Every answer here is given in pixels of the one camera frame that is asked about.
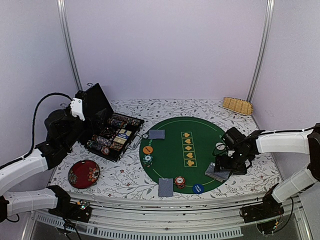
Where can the black poker chip case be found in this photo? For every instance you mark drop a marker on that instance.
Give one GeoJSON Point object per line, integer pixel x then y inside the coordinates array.
{"type": "Point", "coordinates": [101, 122]}

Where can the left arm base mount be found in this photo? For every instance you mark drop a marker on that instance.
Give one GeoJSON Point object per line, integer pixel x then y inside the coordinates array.
{"type": "Point", "coordinates": [80, 211]}

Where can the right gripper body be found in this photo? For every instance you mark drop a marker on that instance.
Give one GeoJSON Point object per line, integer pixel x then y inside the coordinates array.
{"type": "Point", "coordinates": [236, 164]}

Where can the white dealer button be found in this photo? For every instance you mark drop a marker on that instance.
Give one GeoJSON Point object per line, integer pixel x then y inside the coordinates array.
{"type": "Point", "coordinates": [220, 146]}

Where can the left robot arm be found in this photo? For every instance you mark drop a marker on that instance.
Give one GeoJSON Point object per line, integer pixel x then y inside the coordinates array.
{"type": "Point", "coordinates": [40, 158]}

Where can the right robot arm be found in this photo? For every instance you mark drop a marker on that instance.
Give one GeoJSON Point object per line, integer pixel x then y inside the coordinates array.
{"type": "Point", "coordinates": [304, 142]}

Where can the orange big blind button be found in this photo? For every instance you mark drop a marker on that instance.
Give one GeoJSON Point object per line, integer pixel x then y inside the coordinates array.
{"type": "Point", "coordinates": [147, 150]}

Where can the blue small blind button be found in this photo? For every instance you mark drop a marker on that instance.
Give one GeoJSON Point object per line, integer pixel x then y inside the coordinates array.
{"type": "Point", "coordinates": [198, 188]}

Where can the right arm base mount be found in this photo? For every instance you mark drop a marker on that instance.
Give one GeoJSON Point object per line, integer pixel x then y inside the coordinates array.
{"type": "Point", "coordinates": [265, 215]}

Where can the yellow playing card box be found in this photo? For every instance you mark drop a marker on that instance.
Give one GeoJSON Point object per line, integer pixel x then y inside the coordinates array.
{"type": "Point", "coordinates": [121, 136]}

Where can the dealt cards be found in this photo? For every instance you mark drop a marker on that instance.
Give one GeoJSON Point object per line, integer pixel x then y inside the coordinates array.
{"type": "Point", "coordinates": [155, 134]}

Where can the grey playing card deck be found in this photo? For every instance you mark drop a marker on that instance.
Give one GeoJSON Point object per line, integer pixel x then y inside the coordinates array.
{"type": "Point", "coordinates": [220, 176]}

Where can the right metal frame post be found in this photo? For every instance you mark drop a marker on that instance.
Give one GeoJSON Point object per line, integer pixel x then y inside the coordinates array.
{"type": "Point", "coordinates": [262, 48]}

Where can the left metal frame post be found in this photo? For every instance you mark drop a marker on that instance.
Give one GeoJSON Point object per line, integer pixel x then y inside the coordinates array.
{"type": "Point", "coordinates": [61, 7]}

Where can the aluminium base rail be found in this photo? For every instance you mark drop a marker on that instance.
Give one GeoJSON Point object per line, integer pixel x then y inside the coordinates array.
{"type": "Point", "coordinates": [192, 219]}

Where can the red floral plate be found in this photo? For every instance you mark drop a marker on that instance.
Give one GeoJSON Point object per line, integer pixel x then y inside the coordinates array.
{"type": "Point", "coordinates": [83, 174]}

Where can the woven bamboo tray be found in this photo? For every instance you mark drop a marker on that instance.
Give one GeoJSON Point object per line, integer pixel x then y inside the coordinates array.
{"type": "Point", "coordinates": [239, 106]}

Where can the red five chip stack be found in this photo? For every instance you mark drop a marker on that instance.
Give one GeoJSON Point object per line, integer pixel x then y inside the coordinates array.
{"type": "Point", "coordinates": [105, 150]}

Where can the green chip stack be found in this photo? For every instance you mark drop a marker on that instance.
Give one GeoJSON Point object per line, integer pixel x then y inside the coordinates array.
{"type": "Point", "coordinates": [147, 160]}

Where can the dealt cards front edge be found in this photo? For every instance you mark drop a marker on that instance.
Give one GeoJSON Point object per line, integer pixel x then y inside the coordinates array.
{"type": "Point", "coordinates": [165, 187]}

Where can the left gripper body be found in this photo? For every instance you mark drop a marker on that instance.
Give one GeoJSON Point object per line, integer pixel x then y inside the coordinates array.
{"type": "Point", "coordinates": [71, 138]}

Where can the green round poker mat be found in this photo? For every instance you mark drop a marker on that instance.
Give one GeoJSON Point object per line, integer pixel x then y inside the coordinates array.
{"type": "Point", "coordinates": [187, 150]}

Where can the metal frame post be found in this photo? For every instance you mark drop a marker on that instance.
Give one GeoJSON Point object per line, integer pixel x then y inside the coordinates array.
{"type": "Point", "coordinates": [262, 48]}
{"type": "Point", "coordinates": [61, 7]}

